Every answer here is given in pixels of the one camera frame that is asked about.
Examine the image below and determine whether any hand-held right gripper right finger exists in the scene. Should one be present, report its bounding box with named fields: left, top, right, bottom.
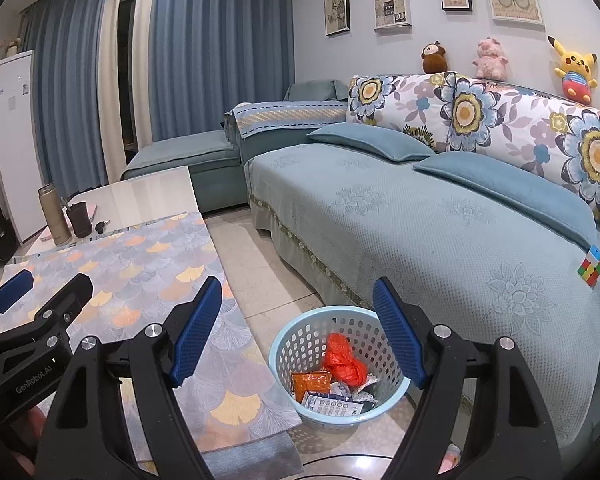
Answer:
left=372, top=276, right=563, bottom=480

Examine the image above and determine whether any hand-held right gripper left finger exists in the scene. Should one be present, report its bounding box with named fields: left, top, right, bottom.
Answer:
left=36, top=276, right=223, bottom=480

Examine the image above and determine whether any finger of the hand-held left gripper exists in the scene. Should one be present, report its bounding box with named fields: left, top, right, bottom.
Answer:
left=0, top=269, right=35, bottom=336
left=0, top=274, right=95, bottom=356

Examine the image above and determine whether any orange plastic bag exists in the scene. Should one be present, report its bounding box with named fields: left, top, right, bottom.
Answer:
left=322, top=332, right=370, bottom=388

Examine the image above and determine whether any light blue perforated basket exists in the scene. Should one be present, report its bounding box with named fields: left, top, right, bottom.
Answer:
left=268, top=306, right=413, bottom=428

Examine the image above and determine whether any white blue-print packet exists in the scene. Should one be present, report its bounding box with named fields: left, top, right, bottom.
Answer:
left=300, top=390, right=363, bottom=415

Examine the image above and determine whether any orange snack packet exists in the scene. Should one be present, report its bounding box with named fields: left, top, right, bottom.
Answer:
left=291, top=370, right=332, bottom=403

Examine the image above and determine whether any person's left hand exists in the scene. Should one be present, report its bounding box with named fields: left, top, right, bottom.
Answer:
left=10, top=405, right=50, bottom=478

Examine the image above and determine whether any fan-patterned tablecloth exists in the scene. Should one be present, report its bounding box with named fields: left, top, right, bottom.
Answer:
left=0, top=211, right=303, bottom=463

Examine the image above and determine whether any olive metal thermos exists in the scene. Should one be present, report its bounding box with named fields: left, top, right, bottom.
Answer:
left=38, top=184, right=72, bottom=246

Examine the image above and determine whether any dark brown cup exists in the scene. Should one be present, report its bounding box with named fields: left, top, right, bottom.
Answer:
left=62, top=201, right=93, bottom=238

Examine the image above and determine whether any teal fabric sofa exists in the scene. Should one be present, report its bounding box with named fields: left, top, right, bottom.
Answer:
left=120, top=72, right=600, bottom=448

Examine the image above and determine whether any white refrigerator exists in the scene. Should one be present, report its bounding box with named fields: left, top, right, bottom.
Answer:
left=0, top=50, right=48, bottom=246

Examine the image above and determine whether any large blue pillow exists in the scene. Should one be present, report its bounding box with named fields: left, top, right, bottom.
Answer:
left=412, top=152, right=598, bottom=246

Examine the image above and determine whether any small blue pillow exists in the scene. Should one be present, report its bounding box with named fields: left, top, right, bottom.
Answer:
left=307, top=124, right=437, bottom=162

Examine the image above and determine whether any colourful puzzle cube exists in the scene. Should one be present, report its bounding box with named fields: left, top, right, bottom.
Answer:
left=576, top=244, right=600, bottom=288

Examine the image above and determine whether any blue curtain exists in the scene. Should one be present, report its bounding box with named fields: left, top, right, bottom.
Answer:
left=150, top=0, right=296, bottom=143
left=20, top=0, right=111, bottom=196

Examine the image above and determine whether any cream curtain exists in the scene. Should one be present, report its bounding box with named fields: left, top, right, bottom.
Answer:
left=97, top=0, right=153, bottom=183

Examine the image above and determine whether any striped armrest towel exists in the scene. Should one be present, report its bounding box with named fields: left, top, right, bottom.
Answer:
left=230, top=100, right=348, bottom=141

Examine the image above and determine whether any brown monkey plush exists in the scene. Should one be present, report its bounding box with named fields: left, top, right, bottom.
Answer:
left=420, top=41, right=449, bottom=74

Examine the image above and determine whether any pink pig plush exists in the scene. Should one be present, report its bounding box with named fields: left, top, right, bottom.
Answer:
left=471, top=36, right=510, bottom=81

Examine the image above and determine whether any yellow mouse plush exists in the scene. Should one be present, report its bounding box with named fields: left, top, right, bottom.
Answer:
left=547, top=36, right=600, bottom=106

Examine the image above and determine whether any white framed collage picture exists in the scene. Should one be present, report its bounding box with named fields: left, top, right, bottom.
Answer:
left=373, top=0, right=412, bottom=30

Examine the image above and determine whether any black framed butterfly picture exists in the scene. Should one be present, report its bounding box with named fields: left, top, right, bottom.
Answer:
left=323, top=0, right=351, bottom=37

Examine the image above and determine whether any large white butterfly picture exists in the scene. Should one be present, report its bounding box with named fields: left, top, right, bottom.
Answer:
left=484, top=0, right=545, bottom=27

